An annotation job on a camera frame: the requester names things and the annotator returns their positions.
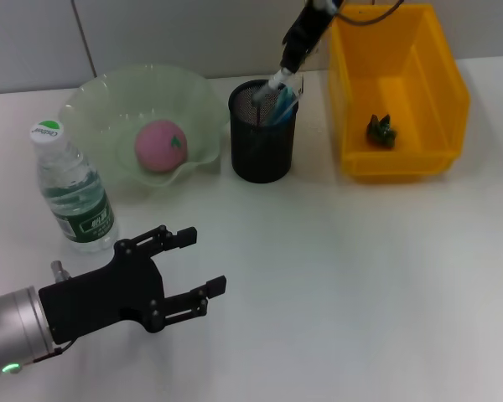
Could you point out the pink peach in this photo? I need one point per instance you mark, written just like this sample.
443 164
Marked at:
157 146

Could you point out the green plastic scrap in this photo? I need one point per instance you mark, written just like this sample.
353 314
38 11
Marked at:
379 132

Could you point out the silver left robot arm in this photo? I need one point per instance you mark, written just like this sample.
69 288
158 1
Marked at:
12 331

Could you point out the clear silver pen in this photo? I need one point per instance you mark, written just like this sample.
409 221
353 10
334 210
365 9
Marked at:
272 84

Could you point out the clear green-label water bottle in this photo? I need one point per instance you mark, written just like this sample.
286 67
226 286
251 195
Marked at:
75 197

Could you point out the yellow plastic bin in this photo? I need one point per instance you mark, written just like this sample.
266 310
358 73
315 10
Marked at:
402 50

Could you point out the transparent plastic ruler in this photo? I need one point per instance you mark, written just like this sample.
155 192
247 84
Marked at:
297 90

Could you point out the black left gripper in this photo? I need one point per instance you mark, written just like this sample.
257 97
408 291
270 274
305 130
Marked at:
105 293

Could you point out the blue scissors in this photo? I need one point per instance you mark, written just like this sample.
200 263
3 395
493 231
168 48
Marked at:
281 109

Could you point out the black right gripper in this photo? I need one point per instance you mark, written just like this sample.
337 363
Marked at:
312 21

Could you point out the green glass fruit plate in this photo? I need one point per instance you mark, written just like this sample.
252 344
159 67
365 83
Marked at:
184 109

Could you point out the black mesh pen holder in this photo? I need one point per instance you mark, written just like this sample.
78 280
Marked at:
260 155

